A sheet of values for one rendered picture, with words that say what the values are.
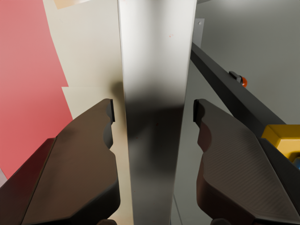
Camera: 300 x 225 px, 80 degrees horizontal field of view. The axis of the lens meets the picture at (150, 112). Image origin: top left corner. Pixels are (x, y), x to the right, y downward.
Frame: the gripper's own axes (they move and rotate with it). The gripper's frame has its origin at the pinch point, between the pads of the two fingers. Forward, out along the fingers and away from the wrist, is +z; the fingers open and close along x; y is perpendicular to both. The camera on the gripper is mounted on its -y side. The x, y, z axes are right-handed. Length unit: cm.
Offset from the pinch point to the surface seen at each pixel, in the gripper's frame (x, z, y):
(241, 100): 17.5, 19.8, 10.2
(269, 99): 83, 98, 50
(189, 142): 33, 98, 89
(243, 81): 23.6, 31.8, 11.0
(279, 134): 12.9, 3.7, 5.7
